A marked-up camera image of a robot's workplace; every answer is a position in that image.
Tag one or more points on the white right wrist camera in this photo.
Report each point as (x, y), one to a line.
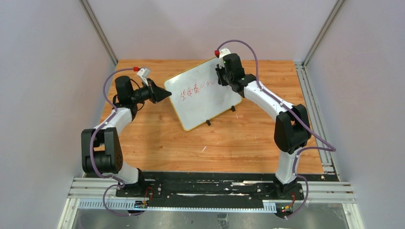
(221, 52)

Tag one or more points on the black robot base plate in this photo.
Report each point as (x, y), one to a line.
(210, 190)

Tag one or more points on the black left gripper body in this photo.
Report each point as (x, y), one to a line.
(153, 93)

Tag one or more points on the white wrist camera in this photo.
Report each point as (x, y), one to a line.
(143, 73)
(221, 52)

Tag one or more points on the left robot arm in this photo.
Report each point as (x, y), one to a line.
(101, 149)

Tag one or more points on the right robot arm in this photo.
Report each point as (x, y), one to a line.
(292, 130)

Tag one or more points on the aluminium frame rails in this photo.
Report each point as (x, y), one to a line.
(328, 204)

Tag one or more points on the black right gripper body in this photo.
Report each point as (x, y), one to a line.
(222, 75)

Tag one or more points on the yellow framed whiteboard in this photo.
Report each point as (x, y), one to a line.
(196, 95)

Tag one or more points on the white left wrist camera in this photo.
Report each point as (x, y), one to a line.
(143, 73)

